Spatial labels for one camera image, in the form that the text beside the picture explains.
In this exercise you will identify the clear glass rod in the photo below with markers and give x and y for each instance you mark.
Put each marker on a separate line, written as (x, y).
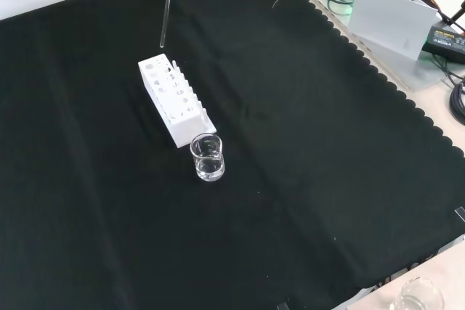
(167, 5)

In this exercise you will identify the white test tube rack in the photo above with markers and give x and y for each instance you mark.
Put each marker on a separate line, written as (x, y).
(181, 132)

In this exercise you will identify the small clear glass beaker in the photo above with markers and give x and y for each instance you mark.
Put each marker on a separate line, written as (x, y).
(209, 172)

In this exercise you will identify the black bench cloth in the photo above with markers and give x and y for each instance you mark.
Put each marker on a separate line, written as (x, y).
(327, 143)

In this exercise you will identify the grey tape strip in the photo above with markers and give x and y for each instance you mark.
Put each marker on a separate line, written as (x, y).
(283, 306)
(460, 215)

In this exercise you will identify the black power adapter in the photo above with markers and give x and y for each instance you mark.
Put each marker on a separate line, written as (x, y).
(445, 43)

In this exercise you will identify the wide clear glass beaker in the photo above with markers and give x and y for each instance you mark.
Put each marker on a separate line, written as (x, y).
(421, 295)

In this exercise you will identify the black tripod leg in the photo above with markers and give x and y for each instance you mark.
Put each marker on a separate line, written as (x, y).
(458, 14)

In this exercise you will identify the grey base plate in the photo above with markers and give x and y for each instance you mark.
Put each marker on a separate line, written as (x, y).
(417, 74)

